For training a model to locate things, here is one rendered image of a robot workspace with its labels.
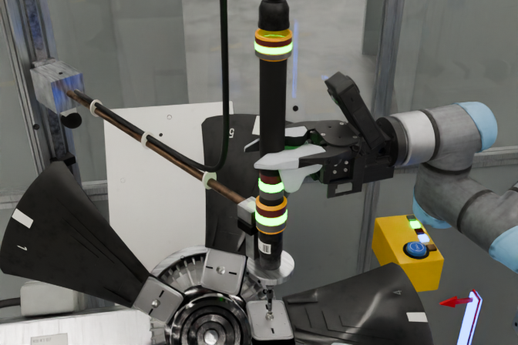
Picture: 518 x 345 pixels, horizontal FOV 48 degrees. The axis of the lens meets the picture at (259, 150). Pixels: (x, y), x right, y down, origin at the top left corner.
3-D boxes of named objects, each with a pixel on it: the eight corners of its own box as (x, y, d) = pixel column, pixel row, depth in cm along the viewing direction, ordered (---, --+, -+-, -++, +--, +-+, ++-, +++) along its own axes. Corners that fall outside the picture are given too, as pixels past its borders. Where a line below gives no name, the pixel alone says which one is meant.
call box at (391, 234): (370, 252, 139) (375, 216, 134) (410, 247, 141) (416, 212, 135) (393, 300, 126) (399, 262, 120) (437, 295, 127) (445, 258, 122)
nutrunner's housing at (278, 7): (251, 281, 88) (249, -27, 64) (270, 269, 90) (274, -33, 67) (270, 294, 86) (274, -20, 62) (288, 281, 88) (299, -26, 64)
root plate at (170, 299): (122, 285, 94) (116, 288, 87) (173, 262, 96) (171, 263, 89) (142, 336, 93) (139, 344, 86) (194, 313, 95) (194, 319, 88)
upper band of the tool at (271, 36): (247, 55, 69) (247, 32, 68) (273, 46, 72) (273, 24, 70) (273, 65, 67) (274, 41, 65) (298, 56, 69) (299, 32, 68)
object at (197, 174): (67, 97, 117) (65, 91, 117) (73, 95, 118) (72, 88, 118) (249, 215, 84) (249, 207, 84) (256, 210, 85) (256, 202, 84)
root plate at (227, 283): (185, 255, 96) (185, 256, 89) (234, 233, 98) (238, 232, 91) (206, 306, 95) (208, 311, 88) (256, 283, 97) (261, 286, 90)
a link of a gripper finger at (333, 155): (304, 174, 73) (361, 157, 76) (304, 163, 72) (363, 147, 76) (285, 156, 76) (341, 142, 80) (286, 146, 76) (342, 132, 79)
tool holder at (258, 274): (227, 262, 88) (226, 209, 83) (261, 241, 92) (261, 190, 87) (270, 293, 82) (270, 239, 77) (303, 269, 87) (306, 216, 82)
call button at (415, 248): (403, 247, 126) (404, 241, 125) (421, 245, 126) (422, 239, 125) (410, 259, 122) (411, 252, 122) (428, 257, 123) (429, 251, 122)
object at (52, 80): (34, 101, 124) (25, 64, 120) (64, 91, 128) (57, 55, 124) (57, 117, 118) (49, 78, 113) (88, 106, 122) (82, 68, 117)
